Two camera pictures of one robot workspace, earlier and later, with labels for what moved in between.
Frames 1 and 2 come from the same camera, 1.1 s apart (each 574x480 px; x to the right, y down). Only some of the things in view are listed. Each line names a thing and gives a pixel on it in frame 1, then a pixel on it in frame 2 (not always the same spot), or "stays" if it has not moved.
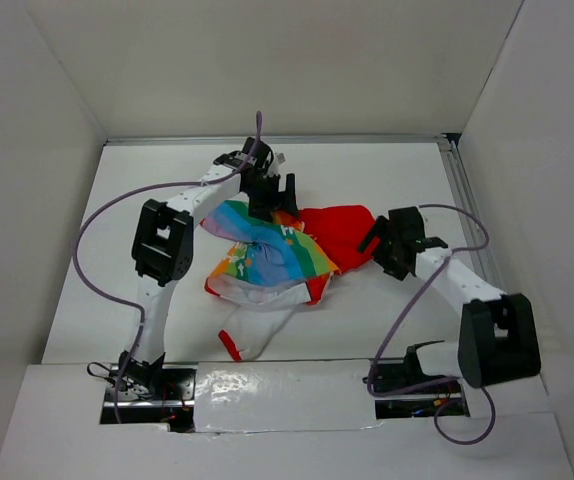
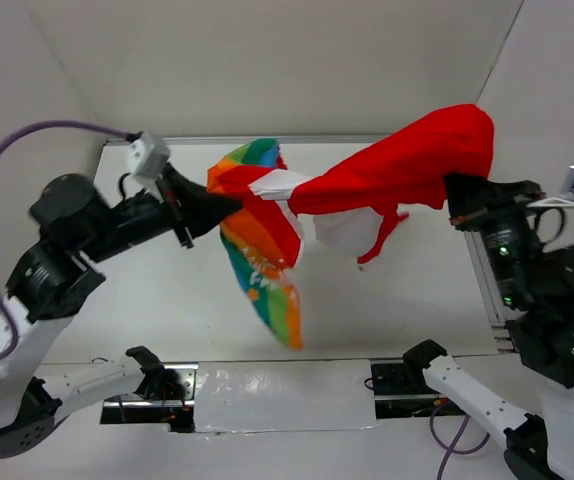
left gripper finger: x=262 y=205 to x=208 y=209
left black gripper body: x=263 y=183 to x=142 y=217
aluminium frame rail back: x=242 y=138 stays
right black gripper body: x=388 y=240 to x=497 y=199
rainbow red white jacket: x=265 y=272 to x=264 y=207
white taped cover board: x=284 y=395 stays
